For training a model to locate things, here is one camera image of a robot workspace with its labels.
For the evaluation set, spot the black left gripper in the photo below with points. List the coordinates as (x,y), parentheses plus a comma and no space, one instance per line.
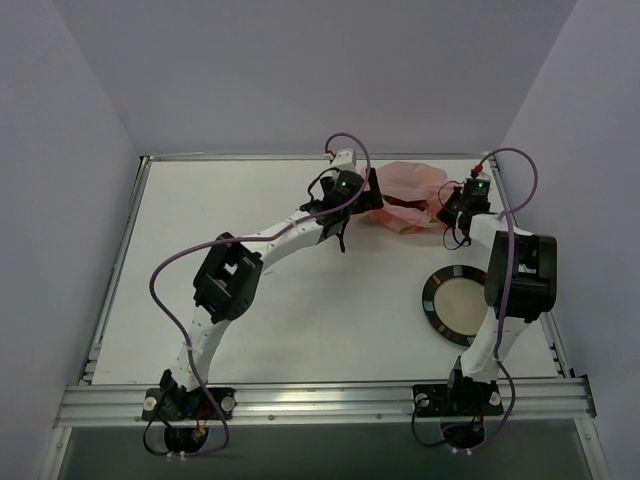
(373,191)

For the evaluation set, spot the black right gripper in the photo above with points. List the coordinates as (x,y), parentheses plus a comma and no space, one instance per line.
(449,213)

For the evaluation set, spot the pink floral plastic bag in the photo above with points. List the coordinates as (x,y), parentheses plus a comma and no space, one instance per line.
(412,193)

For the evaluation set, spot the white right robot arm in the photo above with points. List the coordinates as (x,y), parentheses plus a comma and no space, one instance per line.
(521,276)

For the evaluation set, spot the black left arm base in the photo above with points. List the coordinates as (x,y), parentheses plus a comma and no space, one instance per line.
(183,415)

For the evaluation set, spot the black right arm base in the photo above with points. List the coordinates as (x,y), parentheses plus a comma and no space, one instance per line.
(461,405)

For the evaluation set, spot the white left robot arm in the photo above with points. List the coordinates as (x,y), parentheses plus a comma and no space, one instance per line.
(227,281)

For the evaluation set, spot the dark red fake grapes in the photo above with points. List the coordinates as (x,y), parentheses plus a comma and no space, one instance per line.
(420,205)

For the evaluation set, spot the dark rimmed beige plate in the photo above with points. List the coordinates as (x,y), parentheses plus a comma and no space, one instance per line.
(454,304)

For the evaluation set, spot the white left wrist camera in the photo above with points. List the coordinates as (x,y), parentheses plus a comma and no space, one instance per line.
(344,159)

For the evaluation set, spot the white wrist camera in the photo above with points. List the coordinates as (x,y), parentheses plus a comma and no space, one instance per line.
(344,159)
(478,172)

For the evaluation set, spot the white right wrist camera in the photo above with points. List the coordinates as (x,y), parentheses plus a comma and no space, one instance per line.
(478,172)

